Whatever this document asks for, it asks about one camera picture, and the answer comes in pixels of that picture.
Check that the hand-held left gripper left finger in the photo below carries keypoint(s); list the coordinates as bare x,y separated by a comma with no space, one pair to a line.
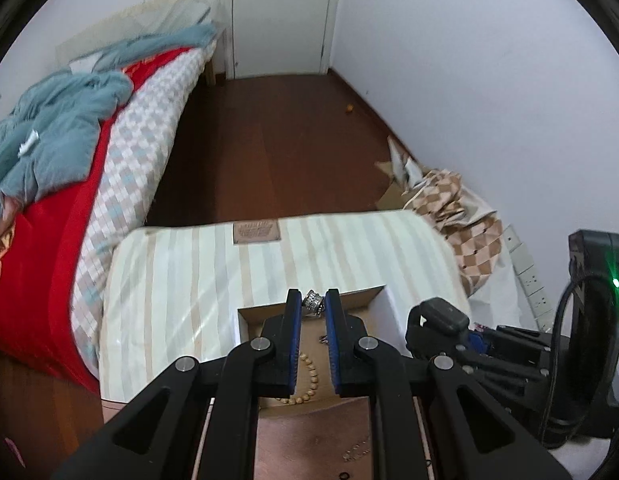
295,345

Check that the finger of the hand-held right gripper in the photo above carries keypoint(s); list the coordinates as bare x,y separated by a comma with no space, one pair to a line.
514,350
439,317

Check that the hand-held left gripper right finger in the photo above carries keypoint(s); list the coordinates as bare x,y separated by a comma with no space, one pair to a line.
331,345

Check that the cardboard box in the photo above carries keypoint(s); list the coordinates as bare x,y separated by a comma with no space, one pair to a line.
369,300

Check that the white power strip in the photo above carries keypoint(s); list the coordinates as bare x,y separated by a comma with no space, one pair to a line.
527,270

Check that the brown leather tray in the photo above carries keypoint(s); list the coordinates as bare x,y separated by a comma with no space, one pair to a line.
314,440

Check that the brown checkered cloth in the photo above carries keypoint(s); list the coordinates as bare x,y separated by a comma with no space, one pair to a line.
464,210

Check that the brown mattress label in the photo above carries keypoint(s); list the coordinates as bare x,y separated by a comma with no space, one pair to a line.
256,232

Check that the striped cream mattress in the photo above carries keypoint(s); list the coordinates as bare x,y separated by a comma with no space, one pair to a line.
189,280

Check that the cardboard scraps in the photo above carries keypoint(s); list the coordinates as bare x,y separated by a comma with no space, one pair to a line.
397,175

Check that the checkered bed sheet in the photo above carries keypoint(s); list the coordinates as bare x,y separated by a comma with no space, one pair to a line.
134,160

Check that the bed with red cover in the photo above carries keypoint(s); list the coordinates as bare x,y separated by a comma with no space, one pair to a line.
44,270

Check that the blue-grey quilt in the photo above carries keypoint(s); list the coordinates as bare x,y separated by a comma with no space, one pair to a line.
59,130

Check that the white door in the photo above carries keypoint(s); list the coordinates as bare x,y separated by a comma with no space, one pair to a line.
282,15

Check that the cream headboard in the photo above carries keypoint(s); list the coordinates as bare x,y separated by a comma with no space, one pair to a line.
139,15

